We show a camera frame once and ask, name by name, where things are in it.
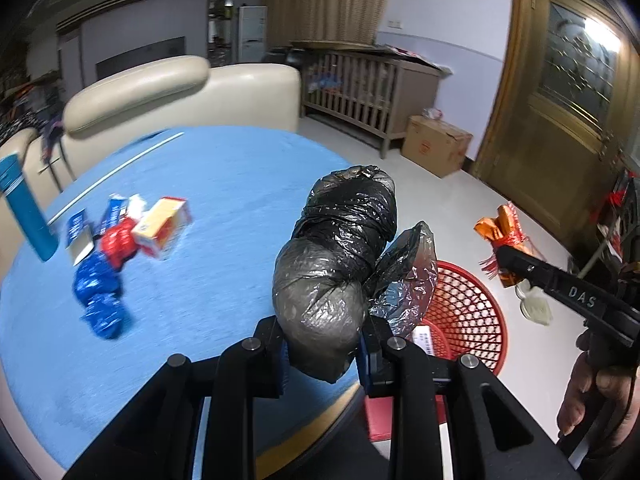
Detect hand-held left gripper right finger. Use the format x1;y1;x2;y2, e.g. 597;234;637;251
357;317;581;480

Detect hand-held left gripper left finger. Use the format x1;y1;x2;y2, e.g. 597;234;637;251
65;317;291;480

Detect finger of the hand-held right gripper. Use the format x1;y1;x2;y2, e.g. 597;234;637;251
492;244;551;288

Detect orange foil wrapper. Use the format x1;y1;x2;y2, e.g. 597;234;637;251
474;201;538;288

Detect red plastic mesh basket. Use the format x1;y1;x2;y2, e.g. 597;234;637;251
400;260;508;376

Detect black plastic garbage bag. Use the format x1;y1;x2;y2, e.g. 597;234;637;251
272;164;398;385

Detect grey translucent plastic bag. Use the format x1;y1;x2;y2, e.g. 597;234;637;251
367;220;437;341

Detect orange and white carton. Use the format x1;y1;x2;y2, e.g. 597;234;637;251
131;196;193;260

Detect red snack packet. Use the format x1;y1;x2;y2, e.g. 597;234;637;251
100;217;138;271

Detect small blue and white box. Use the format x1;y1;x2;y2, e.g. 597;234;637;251
65;208;96;267

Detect person's right hand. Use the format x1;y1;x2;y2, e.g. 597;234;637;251
556;332;640;436

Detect white plastic floor object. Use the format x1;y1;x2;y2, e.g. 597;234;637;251
517;280;553;326

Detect red flat object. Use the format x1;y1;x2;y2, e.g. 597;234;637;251
364;394;451;443

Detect white box with label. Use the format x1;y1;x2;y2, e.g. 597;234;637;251
412;327;436;356

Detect red tassel decoration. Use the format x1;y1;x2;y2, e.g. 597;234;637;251
592;180;631;226

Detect wooden door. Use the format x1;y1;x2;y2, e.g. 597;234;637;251
472;0;638;256

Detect cardboard box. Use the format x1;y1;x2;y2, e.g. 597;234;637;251
401;115;473;178

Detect blue tablecloth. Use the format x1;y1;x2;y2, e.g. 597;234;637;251
0;126;426;471

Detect wooden crib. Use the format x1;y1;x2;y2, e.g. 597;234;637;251
290;40;443;160

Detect thin white stick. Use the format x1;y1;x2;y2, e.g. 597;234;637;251
46;131;185;223

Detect teal insulated bottle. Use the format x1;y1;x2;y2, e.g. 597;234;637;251
0;154;60;262

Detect cream leather sofa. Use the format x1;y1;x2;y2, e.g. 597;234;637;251
0;55;302;261

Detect beige curtains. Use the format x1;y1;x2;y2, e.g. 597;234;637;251
260;0;406;46

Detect black television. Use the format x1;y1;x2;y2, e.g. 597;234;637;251
95;36;187;81

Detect display shelf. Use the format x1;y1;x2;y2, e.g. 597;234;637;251
207;0;236;66

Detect black white dotted garment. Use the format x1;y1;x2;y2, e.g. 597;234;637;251
0;75;66;161

